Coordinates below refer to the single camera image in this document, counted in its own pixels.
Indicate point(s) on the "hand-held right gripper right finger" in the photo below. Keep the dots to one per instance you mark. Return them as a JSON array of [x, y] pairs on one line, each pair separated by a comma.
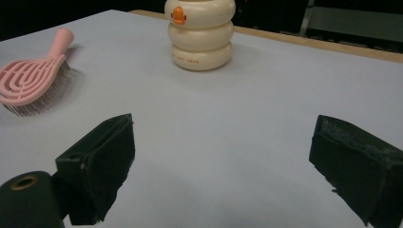
[[358, 167]]

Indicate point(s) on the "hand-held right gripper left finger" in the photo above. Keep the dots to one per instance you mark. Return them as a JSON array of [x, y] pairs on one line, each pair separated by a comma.
[[104, 158]]

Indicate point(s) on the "pink hairbrush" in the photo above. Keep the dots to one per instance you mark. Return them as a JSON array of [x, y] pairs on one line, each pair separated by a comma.
[[25, 82]]

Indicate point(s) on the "cream ringed duck container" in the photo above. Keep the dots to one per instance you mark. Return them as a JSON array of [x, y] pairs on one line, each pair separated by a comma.
[[201, 38]]

